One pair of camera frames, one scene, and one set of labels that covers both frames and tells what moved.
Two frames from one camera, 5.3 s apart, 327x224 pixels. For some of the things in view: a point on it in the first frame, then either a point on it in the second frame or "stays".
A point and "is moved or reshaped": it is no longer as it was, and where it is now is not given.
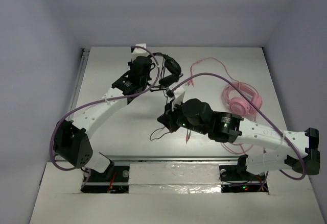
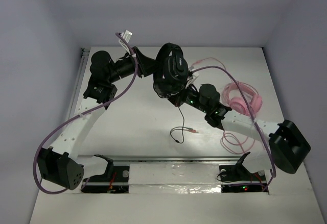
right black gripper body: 180,119 to 190,97
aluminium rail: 170,158 stays
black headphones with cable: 169,78 is moved or reshaped
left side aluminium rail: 84,54 stays
